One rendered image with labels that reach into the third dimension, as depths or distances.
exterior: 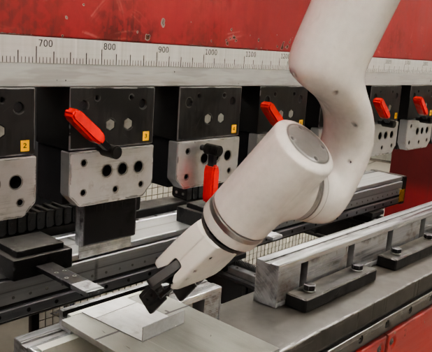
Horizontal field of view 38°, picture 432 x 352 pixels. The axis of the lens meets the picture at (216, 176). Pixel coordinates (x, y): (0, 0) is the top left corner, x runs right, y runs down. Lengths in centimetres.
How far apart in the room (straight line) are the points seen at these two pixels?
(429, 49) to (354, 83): 101
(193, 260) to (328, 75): 28
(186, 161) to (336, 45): 40
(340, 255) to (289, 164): 85
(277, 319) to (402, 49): 71
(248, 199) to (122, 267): 67
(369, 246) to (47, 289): 81
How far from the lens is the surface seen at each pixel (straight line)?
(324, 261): 146
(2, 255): 116
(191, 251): 78
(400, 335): 163
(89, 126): 82
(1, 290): 119
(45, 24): 82
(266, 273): 132
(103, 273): 132
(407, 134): 165
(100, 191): 89
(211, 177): 100
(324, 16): 69
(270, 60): 114
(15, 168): 81
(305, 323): 129
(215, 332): 93
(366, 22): 69
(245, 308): 132
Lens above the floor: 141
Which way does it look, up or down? 12 degrees down
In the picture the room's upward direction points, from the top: 4 degrees clockwise
